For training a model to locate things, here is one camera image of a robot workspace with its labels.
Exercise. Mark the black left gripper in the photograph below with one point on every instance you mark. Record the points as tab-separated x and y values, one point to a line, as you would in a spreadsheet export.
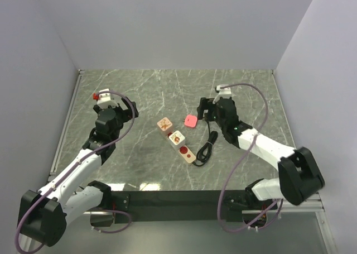
128	114

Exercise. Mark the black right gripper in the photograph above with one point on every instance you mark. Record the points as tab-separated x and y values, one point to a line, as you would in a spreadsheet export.
206	104

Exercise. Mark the pink plug adapter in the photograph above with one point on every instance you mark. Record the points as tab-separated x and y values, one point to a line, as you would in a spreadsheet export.
190	121

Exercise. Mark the white cube socket adapter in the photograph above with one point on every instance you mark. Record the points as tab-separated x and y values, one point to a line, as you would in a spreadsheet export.
177	140

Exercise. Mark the beige power strip red sockets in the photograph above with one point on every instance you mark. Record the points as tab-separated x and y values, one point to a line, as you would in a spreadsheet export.
184	152

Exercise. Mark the pink cube socket adapter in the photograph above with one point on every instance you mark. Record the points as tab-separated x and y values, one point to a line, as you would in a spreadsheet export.
165	126

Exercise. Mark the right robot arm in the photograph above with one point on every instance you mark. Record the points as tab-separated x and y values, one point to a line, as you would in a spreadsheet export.
299	176

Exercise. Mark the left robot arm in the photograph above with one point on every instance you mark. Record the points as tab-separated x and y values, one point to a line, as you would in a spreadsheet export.
45	214

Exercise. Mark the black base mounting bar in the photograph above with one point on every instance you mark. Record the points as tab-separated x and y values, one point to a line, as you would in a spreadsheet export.
147	206

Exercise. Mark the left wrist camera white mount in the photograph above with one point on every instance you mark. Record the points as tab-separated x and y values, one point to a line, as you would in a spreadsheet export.
104	99

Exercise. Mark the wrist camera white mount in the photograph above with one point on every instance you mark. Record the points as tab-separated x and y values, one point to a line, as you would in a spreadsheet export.
104	99
223	91

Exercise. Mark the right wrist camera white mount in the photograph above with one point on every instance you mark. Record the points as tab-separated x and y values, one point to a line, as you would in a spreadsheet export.
223	91

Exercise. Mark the aluminium frame rail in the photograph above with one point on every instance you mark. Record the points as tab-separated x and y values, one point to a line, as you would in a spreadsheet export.
314	205

